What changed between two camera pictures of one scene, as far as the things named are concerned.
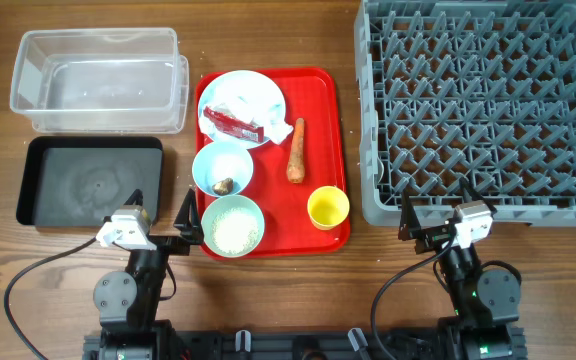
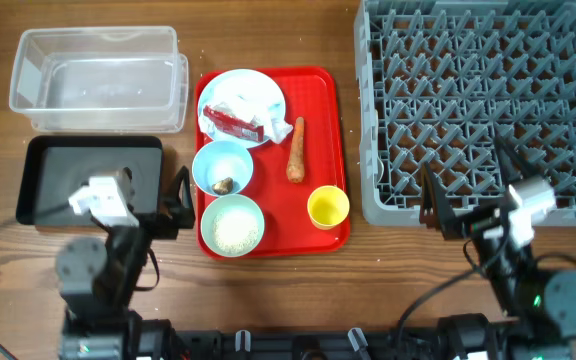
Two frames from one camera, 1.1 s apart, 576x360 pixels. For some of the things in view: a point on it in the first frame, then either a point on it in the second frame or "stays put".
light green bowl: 233,226 stays put
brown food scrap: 223,187 stays put
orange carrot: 295,167 stays put
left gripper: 190,232 -> 183,216
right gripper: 430,240 -> 433,213
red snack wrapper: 230,126 stays put
